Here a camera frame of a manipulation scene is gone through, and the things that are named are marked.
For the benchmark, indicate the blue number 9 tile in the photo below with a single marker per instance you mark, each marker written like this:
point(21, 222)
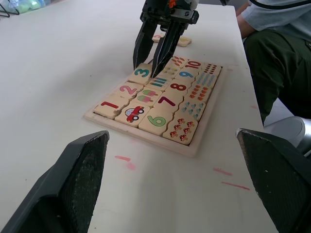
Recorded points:
point(187, 74)

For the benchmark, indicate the wooden number puzzle board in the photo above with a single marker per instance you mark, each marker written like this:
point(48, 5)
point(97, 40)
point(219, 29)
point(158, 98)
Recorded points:
point(170, 143)

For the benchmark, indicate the two ice creams picture tile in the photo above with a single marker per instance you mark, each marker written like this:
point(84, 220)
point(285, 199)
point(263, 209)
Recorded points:
point(148, 96)

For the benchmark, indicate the dark dots picture tile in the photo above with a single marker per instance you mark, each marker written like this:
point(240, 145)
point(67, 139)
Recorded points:
point(212, 69)

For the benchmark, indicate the teal number 3 tile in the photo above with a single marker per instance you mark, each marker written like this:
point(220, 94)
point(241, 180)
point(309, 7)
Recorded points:
point(141, 74)

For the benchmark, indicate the green number 6 tile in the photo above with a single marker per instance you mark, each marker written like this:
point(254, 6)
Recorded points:
point(155, 120)

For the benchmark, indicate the red number 1 tile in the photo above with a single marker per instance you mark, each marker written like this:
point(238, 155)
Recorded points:
point(109, 106)

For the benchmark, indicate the yellow items picture tile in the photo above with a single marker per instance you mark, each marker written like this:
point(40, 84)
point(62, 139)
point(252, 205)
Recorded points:
point(171, 71)

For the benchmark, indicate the silver round stool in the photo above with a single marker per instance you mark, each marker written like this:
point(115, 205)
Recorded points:
point(291, 128)

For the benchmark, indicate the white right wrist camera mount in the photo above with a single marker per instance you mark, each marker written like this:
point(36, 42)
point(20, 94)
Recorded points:
point(194, 3)

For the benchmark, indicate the green soft object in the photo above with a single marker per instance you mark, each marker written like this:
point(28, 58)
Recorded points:
point(30, 4)

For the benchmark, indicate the pink number 7 tile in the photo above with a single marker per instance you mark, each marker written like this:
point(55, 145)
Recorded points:
point(168, 100)

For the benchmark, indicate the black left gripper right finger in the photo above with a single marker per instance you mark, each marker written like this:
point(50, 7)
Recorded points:
point(279, 174)

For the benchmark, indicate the loose pink number tile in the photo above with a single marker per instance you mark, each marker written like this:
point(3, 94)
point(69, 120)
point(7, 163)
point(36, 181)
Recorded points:
point(156, 37)

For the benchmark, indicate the blue clouds picture tile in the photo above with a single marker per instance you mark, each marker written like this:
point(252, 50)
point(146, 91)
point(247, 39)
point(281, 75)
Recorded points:
point(193, 108)

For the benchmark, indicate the loose yellow number tile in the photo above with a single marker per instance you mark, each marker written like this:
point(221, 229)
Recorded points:
point(185, 41)

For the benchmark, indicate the seated person in grey shirt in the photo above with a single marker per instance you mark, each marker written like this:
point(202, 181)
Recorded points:
point(279, 60)

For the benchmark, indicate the red car picture tile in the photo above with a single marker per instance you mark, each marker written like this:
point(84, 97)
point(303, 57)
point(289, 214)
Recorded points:
point(133, 113)

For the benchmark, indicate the light blue shapes picture tile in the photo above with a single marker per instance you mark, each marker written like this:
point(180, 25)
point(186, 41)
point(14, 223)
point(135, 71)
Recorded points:
point(206, 79)

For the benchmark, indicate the orange shapes picture tile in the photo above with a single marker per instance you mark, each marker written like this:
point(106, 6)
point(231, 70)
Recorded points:
point(199, 92)

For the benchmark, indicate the pink number 2 tile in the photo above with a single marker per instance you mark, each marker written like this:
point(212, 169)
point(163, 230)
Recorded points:
point(128, 90)

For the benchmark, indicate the red number 8 tile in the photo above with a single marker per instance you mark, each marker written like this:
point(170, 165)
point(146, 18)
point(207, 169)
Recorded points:
point(178, 86)

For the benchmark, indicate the red mushrooms picture tile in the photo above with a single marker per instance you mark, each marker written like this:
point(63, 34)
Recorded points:
point(181, 129)

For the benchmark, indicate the teal pencils picture tile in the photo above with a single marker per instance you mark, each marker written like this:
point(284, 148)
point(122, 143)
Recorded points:
point(160, 83)

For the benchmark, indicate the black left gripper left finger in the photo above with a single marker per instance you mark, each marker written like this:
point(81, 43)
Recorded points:
point(73, 184)

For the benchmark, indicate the orange carrots picture tile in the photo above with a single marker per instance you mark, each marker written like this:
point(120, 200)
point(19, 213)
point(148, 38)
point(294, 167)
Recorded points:
point(179, 61)

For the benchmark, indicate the red number 10 tile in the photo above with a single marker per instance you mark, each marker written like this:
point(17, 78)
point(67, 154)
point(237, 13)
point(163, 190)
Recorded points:
point(194, 65)

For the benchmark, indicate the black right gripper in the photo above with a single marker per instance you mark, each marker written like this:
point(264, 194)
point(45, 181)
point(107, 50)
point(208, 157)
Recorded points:
point(158, 12)

